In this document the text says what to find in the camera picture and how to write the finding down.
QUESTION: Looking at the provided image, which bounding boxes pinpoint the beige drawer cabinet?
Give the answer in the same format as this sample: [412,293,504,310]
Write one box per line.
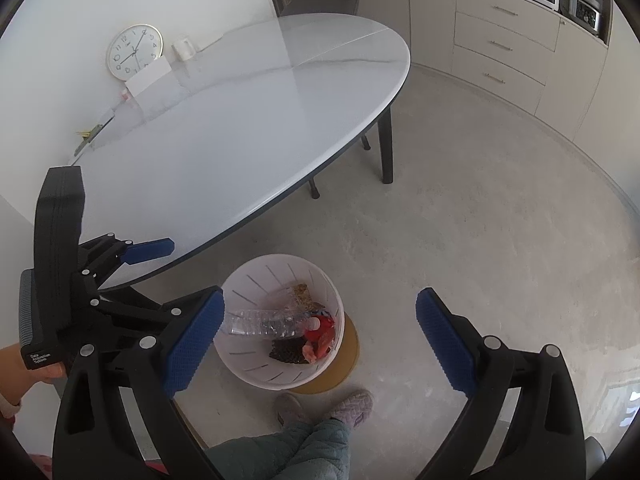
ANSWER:
[451,0,608,140]

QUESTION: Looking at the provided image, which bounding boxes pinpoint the grey knitted slipper left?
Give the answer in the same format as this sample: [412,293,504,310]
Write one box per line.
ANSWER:
[273,393,312,427]

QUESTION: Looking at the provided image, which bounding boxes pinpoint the person's green trouser legs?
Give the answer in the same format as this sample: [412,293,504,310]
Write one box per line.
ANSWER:
[205,418,350,480]

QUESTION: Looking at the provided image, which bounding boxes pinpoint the red paper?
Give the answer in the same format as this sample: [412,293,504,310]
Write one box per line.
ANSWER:
[303,315,335,364]

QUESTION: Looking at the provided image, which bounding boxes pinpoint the white card box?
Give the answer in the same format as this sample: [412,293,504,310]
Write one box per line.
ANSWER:
[125,56,171,98]

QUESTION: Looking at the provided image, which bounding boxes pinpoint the round white wall clock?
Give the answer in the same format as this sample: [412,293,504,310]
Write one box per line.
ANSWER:
[105,24,164,81]

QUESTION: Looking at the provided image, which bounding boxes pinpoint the round yellow mat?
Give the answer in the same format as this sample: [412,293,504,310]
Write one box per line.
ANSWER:
[291,315,360,394]

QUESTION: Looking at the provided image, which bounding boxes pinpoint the grey knitted slipper right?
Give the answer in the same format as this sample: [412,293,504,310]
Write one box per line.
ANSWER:
[324,390,373,429]

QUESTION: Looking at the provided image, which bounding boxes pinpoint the grey knitted slipper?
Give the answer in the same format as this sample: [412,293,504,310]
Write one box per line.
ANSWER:
[324,390,373,429]
[273,393,312,427]

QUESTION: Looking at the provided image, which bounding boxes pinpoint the white slotted trash bin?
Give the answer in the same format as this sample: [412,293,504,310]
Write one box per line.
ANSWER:
[214,254,346,391]

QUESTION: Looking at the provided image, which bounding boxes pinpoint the clear plastic bottle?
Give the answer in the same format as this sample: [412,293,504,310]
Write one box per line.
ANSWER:
[220,309,314,339]

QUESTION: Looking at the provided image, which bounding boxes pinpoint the brown cardboard piece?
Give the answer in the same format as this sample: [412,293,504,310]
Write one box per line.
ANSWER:
[290,283,326,312]

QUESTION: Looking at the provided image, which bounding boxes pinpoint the white mug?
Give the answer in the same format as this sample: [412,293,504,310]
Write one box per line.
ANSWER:
[172,38,198,62]

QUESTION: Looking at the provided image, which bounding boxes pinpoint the grey chair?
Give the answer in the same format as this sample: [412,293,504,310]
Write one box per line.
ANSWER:
[276,0,396,201]

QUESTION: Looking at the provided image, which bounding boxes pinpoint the person's left hand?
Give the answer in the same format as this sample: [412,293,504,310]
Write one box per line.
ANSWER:
[0,344,66,422]

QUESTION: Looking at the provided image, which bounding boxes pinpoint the black foam mesh net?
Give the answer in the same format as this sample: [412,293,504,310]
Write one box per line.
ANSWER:
[269,337,308,364]

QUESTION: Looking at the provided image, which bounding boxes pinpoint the silver toaster oven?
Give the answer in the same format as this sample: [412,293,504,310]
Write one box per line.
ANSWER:
[568,0,602,36]

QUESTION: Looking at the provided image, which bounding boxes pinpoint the white paper with clips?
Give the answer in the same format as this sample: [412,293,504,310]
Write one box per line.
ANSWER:
[67,108,115,166]

